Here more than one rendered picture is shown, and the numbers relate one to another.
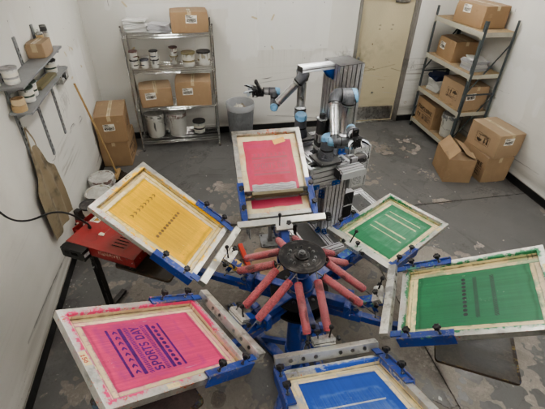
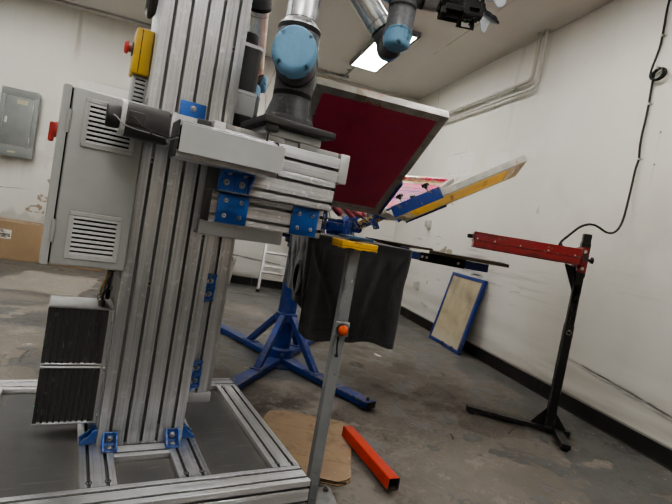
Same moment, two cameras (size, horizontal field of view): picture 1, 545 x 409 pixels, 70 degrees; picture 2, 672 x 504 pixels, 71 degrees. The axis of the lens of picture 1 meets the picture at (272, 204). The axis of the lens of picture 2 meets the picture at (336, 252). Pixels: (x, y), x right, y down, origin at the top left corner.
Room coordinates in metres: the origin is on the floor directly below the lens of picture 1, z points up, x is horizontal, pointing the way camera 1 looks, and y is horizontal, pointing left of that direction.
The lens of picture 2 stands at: (4.98, -0.14, 0.99)
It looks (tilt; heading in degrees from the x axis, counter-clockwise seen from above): 3 degrees down; 176
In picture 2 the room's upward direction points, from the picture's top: 10 degrees clockwise
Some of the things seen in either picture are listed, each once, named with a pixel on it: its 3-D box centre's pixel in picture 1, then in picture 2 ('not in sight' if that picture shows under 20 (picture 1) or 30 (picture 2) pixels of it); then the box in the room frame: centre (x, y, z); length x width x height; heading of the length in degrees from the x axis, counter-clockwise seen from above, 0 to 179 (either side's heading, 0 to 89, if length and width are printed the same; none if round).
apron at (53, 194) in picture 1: (46, 179); not in sight; (2.92, 2.05, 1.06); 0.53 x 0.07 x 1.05; 12
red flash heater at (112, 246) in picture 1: (118, 234); (523, 248); (2.20, 1.16, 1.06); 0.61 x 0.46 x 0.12; 72
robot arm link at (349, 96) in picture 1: (345, 119); not in sight; (3.09, -0.61, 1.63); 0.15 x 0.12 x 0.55; 92
